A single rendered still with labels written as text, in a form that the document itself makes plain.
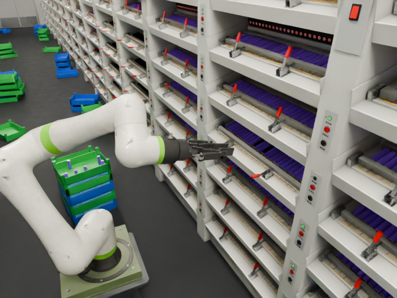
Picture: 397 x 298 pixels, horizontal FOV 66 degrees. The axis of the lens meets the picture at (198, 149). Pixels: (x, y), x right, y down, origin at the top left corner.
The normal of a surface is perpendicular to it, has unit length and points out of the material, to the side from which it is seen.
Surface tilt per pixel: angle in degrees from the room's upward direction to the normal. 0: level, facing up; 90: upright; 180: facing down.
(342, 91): 90
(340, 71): 90
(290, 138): 15
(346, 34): 90
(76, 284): 3
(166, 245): 0
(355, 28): 90
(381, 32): 105
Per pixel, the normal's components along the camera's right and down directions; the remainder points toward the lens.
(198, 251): 0.00, -0.86
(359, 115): -0.85, 0.46
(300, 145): -0.22, -0.77
